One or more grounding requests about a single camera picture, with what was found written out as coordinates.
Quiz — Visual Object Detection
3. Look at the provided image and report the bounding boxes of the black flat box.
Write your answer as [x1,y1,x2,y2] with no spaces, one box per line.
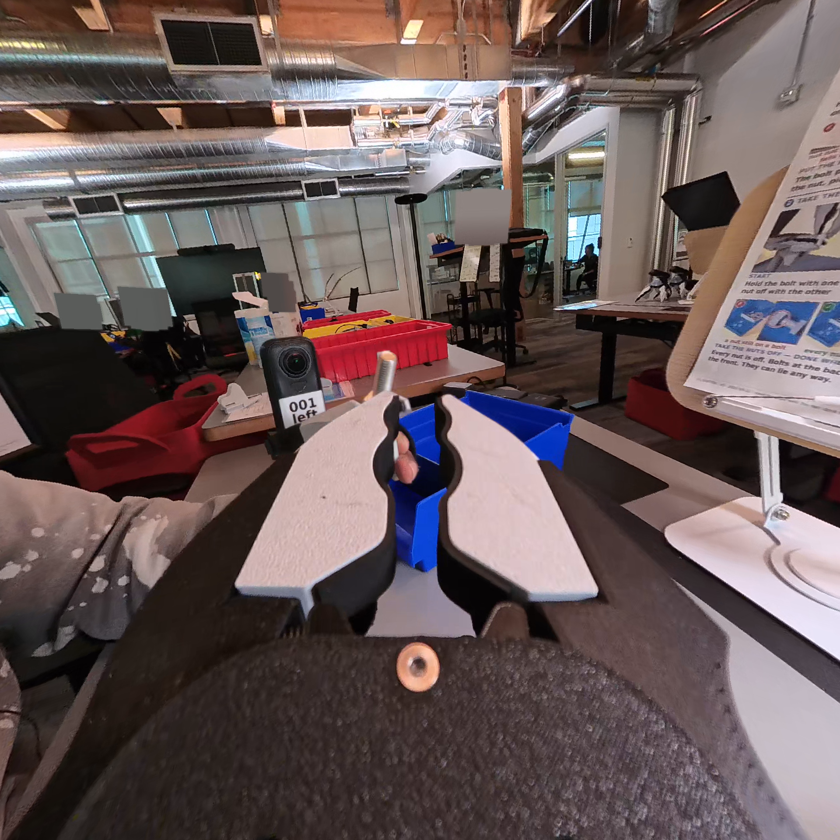
[499,386,568,411]

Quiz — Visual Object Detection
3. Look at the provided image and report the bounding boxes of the wooden post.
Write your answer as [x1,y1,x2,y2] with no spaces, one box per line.
[499,87,525,231]

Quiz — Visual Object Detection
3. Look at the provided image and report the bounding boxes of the wide silver air duct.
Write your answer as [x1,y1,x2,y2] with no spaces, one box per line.
[0,29,572,106]

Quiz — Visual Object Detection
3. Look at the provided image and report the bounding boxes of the spare document stand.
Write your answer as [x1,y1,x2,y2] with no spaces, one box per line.
[682,226,729,277]

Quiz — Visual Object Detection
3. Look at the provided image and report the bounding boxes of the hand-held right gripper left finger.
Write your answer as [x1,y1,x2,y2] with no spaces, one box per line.
[234,391,404,636]

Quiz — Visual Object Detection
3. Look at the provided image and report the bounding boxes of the wipes canister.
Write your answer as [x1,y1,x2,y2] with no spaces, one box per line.
[235,308,277,366]

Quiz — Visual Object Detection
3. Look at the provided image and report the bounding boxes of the black desk device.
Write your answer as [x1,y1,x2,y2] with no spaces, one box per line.
[635,266,700,303]

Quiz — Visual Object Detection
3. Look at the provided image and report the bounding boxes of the wooden document stand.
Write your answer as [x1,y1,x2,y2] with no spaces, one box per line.
[664,164,840,660]

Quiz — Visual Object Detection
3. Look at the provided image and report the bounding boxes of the red tote bag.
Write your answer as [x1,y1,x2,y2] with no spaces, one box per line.
[66,374,266,493]

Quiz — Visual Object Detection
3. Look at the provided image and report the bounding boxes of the steel bolt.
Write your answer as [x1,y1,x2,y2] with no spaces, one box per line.
[367,350,400,401]

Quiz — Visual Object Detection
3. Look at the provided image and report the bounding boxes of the red crate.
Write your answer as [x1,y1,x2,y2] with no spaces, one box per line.
[625,369,723,442]

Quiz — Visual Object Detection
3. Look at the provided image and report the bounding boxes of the black office chair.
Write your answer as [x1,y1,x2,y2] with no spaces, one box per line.
[0,328,158,487]
[462,289,526,349]

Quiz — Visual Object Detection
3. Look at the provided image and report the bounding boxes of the wooden office desk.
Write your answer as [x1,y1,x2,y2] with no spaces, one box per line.
[554,301,690,411]

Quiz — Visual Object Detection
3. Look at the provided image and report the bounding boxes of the white vent grille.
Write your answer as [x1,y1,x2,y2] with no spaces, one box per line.
[153,12,270,74]

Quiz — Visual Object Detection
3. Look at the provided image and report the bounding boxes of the framed marker sign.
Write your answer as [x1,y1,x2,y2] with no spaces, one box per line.
[0,394,34,463]

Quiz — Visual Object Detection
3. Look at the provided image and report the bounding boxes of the yellow storage tray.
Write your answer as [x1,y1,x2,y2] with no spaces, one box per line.
[303,317,414,339]

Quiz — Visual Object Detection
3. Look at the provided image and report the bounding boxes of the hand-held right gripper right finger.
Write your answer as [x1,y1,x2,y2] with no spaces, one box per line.
[433,394,601,636]

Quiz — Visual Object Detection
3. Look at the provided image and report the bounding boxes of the labelled red storage bin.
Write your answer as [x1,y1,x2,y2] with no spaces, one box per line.
[315,320,454,383]

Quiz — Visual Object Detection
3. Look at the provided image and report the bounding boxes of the blue plastic bin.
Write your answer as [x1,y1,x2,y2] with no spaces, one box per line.
[387,390,575,572]

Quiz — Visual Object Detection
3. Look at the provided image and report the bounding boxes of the person's spotted sweatshirt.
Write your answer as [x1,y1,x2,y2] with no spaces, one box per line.
[0,646,27,808]

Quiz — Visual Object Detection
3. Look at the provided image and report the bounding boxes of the printed instruction sheet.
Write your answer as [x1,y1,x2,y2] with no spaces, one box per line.
[684,69,840,411]

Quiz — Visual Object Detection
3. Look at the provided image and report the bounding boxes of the black floor lamp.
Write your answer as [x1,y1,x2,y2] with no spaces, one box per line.
[395,193,431,320]

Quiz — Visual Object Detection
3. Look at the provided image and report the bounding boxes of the black light panel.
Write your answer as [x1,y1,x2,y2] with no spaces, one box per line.
[661,172,741,232]

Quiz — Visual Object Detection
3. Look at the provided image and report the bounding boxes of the large dark screen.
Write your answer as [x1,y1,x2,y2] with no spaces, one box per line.
[155,244,266,316]

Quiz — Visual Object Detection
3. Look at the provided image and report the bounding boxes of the black standing desk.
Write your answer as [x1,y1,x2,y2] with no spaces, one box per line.
[502,227,549,368]

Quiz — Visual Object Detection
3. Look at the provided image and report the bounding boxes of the black printer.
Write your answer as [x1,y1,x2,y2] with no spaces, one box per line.
[193,297,249,371]

